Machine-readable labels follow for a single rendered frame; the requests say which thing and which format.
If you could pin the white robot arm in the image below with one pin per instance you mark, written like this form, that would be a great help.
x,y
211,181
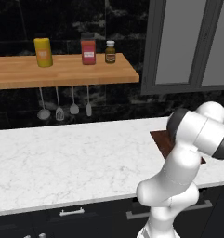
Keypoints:
x,y
178,173

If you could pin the brown wooden cutting board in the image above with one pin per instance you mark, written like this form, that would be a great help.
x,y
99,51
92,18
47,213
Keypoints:
x,y
162,141

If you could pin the hanging narrow silver spatula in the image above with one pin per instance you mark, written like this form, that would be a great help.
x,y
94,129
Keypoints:
x,y
88,108

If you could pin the hanging slotted spatula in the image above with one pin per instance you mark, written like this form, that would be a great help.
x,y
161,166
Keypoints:
x,y
59,113

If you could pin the small brown bottle white cap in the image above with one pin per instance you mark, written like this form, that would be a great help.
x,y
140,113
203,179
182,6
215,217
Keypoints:
x,y
110,53

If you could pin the hanging silver ladle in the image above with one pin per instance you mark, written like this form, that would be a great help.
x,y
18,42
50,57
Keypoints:
x,y
43,113

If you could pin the red jar with dark lid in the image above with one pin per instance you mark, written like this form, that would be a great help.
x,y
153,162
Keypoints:
x,y
88,49

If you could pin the yellow bottle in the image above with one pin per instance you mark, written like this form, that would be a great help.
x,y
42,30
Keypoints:
x,y
43,52

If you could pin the dark dishwasher front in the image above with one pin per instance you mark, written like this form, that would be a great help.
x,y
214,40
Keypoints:
x,y
129,220

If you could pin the dark drawer front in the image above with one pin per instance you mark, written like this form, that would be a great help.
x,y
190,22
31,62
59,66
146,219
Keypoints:
x,y
54,217

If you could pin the silver cabinet knob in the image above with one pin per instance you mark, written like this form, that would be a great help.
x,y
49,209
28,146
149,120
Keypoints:
x,y
27,236
42,235

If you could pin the wooden wall shelf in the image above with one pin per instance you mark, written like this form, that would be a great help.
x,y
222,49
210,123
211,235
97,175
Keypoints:
x,y
63,71

